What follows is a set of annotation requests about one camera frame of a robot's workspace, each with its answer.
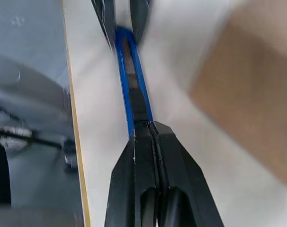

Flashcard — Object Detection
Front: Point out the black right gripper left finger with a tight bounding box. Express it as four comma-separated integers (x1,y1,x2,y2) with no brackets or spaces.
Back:
104,121,160,227

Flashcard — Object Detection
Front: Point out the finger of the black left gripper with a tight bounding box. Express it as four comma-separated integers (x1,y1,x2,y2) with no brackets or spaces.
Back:
129,0,155,46
90,0,118,52

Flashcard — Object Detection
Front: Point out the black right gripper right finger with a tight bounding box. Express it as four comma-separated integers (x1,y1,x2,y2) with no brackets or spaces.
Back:
152,121,226,227

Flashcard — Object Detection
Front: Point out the blue box cutter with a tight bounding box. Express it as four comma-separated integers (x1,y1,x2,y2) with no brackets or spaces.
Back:
114,25,155,140

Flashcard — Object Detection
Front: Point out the brown cardboard box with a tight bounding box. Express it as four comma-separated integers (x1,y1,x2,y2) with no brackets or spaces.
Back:
188,0,287,192

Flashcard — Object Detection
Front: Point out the grey rounded robot body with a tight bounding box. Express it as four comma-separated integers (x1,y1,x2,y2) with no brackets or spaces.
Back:
0,51,71,119

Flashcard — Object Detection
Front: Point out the black block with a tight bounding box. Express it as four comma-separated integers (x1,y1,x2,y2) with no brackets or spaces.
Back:
0,143,12,207

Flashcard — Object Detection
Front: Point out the black cable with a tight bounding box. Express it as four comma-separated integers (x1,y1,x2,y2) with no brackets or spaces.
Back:
0,126,74,148

